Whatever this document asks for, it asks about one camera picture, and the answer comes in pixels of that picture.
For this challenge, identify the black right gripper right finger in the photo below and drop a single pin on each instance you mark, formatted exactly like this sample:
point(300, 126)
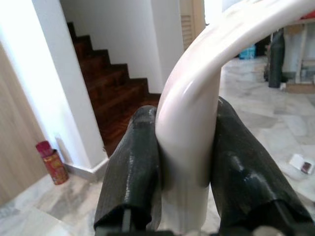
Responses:
point(246, 159)

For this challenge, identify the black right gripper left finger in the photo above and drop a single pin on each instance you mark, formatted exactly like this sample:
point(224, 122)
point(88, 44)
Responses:
point(128, 167)

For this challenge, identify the white box with dark print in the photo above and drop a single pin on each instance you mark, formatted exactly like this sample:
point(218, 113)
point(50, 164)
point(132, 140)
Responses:
point(299, 161)

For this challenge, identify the red spray can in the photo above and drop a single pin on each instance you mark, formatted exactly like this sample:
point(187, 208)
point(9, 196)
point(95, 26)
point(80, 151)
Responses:
point(55, 167)

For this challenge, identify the dark wooden staircase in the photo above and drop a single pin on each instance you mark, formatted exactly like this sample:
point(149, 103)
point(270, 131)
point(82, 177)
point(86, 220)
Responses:
point(110, 86)

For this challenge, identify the flat brown cardboard plank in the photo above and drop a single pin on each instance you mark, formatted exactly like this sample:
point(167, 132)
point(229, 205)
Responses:
point(300, 88)

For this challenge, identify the tall black rolled bag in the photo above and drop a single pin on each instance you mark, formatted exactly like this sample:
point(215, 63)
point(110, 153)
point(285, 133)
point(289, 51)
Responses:
point(275, 61)

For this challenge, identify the blue crate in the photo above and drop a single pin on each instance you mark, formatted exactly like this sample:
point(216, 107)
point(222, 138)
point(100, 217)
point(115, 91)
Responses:
point(247, 52)

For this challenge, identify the light wood panel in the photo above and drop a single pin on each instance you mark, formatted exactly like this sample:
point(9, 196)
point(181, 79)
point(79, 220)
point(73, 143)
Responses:
point(17, 135)

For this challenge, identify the light louvred wooden door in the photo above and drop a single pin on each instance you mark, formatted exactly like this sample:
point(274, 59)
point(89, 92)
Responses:
point(187, 29)

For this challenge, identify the red cloth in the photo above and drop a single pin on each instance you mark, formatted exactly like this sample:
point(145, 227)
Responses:
point(308, 17)

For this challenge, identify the white shelf frame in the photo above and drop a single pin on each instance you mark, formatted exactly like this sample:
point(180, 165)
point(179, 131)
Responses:
point(304, 44)

